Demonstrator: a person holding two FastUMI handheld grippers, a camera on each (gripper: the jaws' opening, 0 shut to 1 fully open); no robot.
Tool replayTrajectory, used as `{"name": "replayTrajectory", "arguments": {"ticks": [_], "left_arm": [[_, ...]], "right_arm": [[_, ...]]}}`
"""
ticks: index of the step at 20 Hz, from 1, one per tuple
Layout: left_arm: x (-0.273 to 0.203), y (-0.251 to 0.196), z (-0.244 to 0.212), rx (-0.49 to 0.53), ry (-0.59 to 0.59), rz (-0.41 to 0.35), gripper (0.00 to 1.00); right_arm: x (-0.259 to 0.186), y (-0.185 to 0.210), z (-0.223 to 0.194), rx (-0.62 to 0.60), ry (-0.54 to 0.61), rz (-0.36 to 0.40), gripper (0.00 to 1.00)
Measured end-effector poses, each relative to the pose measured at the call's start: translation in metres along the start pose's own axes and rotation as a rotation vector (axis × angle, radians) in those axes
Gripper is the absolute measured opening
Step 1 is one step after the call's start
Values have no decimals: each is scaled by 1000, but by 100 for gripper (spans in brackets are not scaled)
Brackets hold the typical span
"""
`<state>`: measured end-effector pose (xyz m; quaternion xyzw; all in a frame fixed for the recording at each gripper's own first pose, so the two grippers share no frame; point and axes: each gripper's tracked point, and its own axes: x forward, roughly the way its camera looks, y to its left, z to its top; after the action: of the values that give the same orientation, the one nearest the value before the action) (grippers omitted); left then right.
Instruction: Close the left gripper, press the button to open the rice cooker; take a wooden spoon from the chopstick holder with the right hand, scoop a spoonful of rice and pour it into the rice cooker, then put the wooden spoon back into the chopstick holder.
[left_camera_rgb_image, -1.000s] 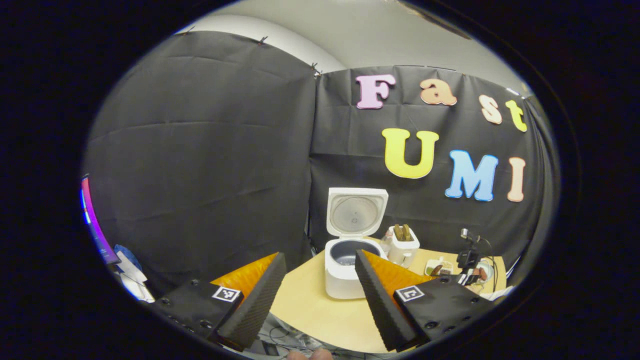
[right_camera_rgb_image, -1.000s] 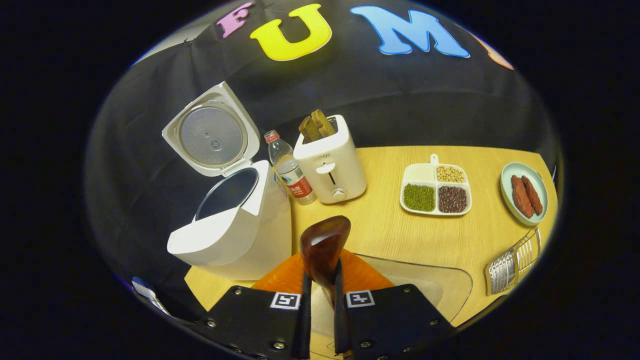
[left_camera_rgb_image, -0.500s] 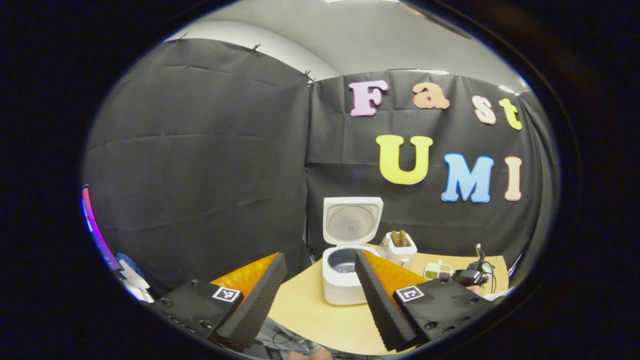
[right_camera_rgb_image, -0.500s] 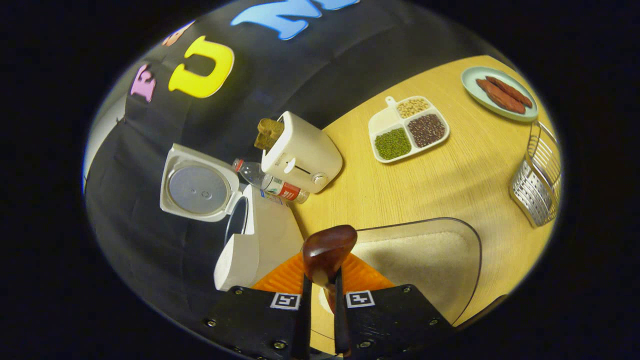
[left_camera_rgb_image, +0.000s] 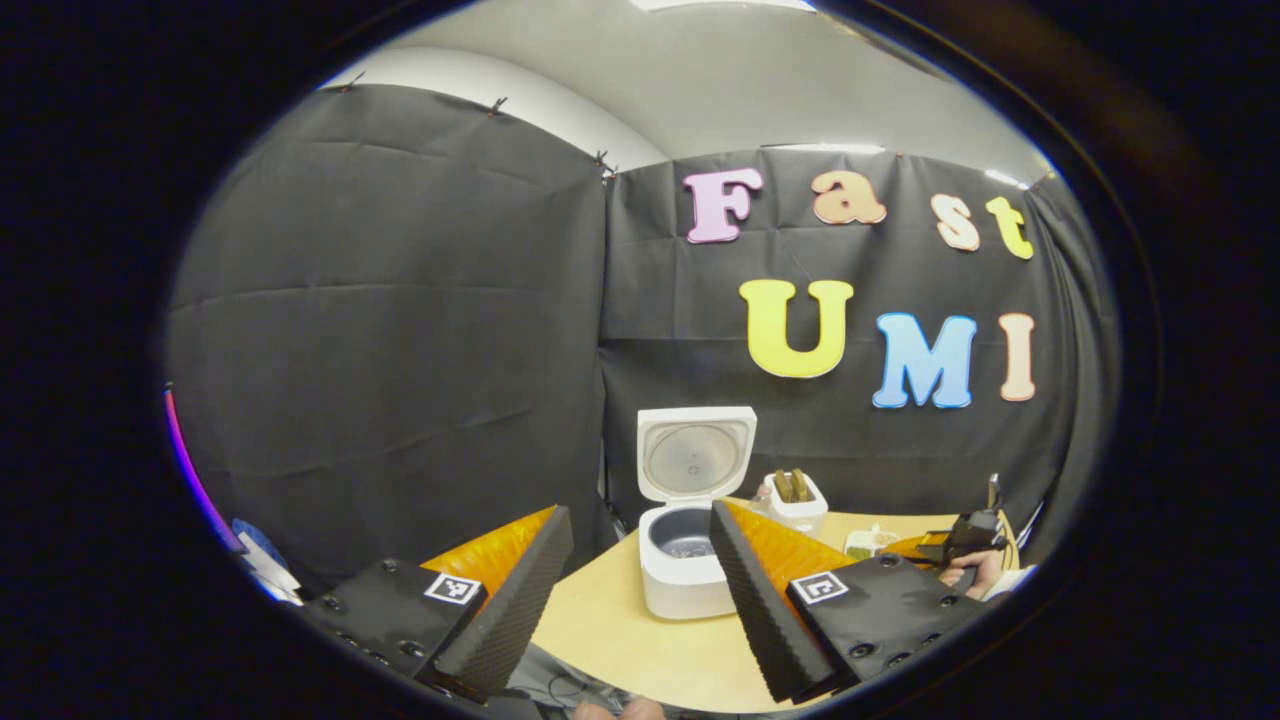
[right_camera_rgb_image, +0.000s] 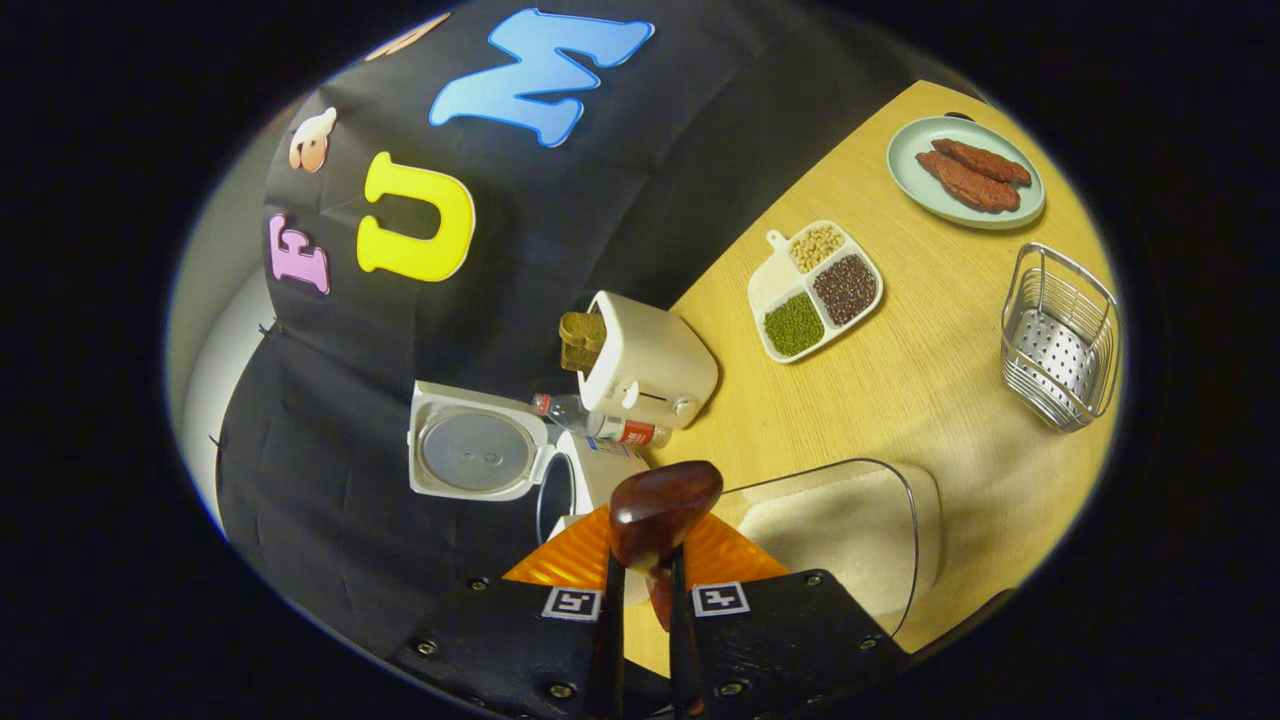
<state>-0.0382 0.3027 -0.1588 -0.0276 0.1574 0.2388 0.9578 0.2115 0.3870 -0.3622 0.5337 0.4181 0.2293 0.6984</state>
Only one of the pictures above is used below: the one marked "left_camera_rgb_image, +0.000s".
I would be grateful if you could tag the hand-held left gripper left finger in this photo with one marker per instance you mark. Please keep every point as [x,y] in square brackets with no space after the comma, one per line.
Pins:
[510,620]

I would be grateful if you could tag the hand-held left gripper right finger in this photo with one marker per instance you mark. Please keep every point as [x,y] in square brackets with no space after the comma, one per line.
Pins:
[770,620]

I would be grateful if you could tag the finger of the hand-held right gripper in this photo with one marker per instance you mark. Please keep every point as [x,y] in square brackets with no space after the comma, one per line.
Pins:
[915,547]

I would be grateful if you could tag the white rice cooker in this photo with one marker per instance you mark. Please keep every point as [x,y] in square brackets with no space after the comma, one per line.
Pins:
[685,590]

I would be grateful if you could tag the white divided grain dish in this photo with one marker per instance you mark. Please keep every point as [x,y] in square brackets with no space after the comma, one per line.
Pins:
[868,545]

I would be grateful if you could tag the person's grey clothing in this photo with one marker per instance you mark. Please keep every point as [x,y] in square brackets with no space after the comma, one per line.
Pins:
[550,685]

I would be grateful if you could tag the white toaster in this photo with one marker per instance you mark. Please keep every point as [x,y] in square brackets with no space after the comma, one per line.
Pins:
[800,512]

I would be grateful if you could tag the red label plastic bottle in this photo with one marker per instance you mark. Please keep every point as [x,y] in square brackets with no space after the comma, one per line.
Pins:
[761,497]

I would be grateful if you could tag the brown bread slice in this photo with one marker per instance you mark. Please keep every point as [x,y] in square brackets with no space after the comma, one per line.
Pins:
[783,487]
[801,485]

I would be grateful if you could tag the blue and white object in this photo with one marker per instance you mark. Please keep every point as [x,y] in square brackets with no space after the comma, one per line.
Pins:
[268,565]

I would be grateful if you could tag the black backdrop cloth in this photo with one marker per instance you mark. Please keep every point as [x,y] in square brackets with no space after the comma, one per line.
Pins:
[400,300]

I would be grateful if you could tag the ceiling light panel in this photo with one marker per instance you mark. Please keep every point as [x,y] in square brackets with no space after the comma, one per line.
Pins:
[820,148]
[720,4]
[1002,179]

